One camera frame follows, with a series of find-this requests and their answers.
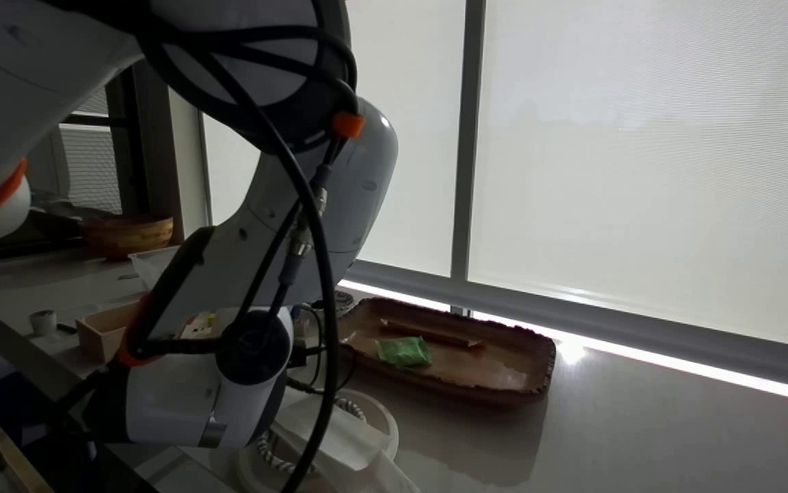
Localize brown cardboard box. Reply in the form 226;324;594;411
75;303;147;367

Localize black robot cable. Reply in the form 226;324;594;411
118;0;361;493

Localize grey window mullion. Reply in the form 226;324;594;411
449;0;489;319

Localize small white cup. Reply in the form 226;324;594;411
28;307;59;338

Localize dark vertical post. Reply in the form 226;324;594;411
103;64;185;224

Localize green snack packet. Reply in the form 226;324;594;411
371;335;434;374

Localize white roller blind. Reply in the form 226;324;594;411
468;0;788;357
196;0;468;279

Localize brown woven basket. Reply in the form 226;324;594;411
75;215;181;260

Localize brown wooden tray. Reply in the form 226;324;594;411
335;297;557;409

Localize brown wrapped stick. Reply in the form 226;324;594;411
378;315;486;355

